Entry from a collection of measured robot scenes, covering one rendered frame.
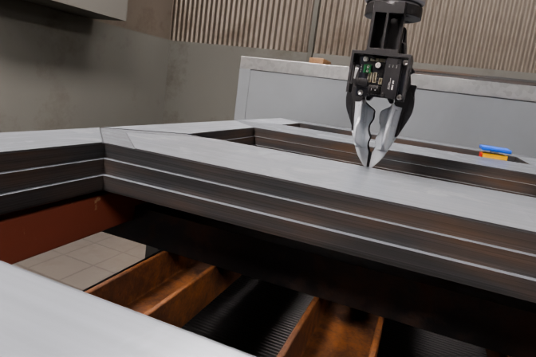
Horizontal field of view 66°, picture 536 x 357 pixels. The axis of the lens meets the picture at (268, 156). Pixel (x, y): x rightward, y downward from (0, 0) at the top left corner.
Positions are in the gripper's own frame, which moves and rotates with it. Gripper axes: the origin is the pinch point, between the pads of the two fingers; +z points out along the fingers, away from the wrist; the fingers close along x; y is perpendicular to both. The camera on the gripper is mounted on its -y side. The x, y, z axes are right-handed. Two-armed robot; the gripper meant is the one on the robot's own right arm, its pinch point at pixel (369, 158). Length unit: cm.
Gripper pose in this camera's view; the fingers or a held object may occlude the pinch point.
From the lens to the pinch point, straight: 60.0
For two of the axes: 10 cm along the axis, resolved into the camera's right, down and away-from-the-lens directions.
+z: -1.3, 9.8, 1.6
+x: 9.2, 1.8, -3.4
